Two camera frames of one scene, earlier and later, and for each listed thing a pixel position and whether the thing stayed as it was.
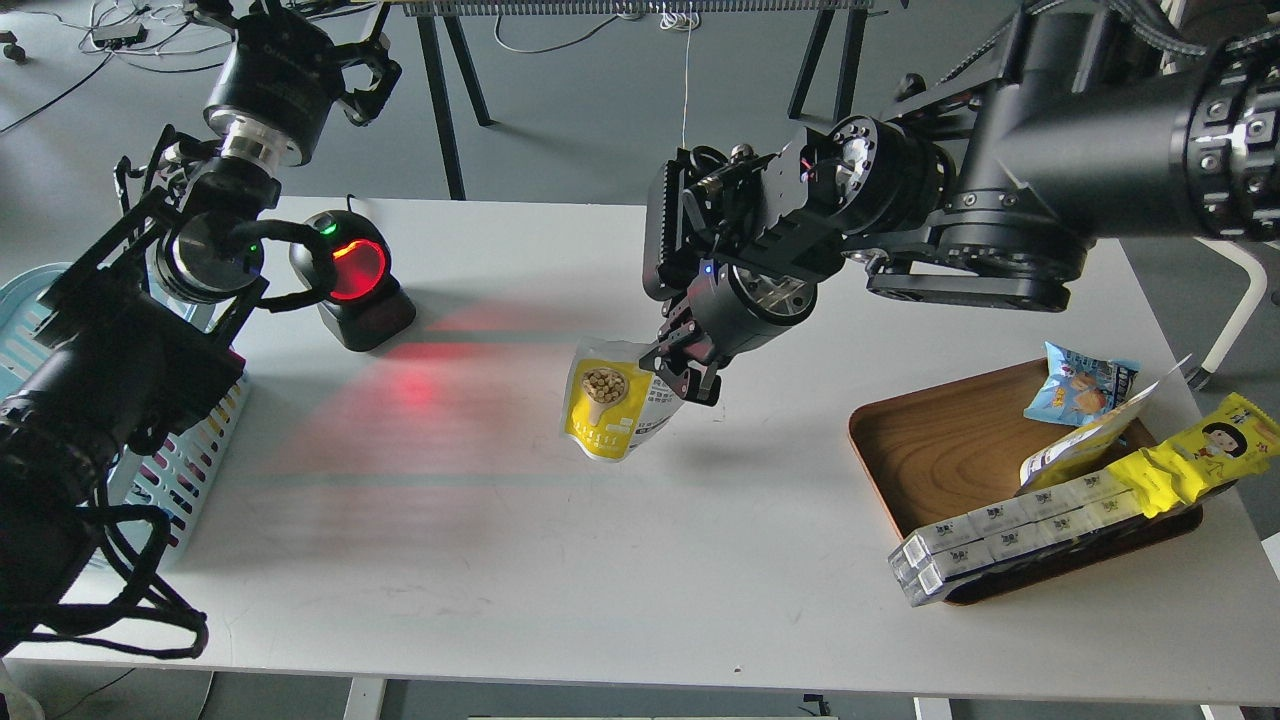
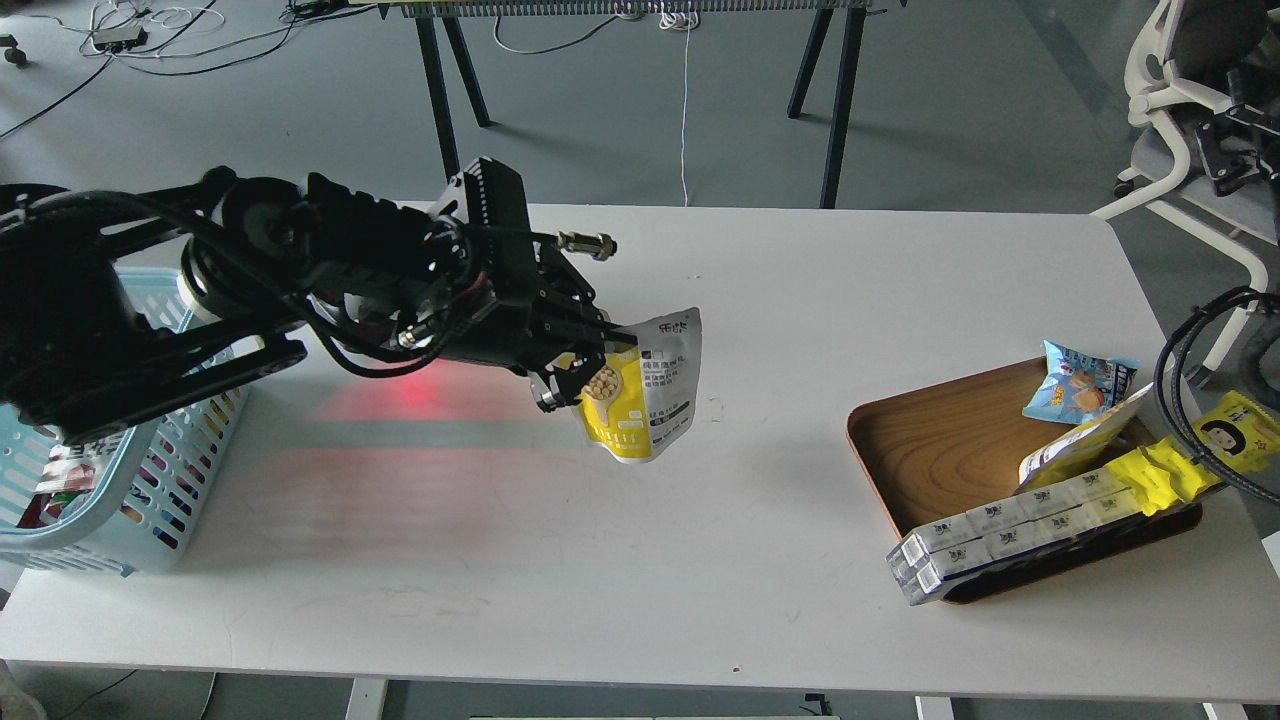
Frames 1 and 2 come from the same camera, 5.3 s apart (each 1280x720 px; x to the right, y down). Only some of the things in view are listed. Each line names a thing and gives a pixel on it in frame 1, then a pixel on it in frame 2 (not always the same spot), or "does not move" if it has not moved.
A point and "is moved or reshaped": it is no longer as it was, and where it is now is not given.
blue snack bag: (1079, 389) does not move
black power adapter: (119, 36) does not move
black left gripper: (280, 82) → (539, 313)
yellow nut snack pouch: (613, 405) is moved or reshaped
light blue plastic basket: (154, 482) does not move
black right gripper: (733, 240) → (1241, 142)
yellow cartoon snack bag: (1236, 441) does not move
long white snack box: (935, 555) does not move
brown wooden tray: (937, 452) does not move
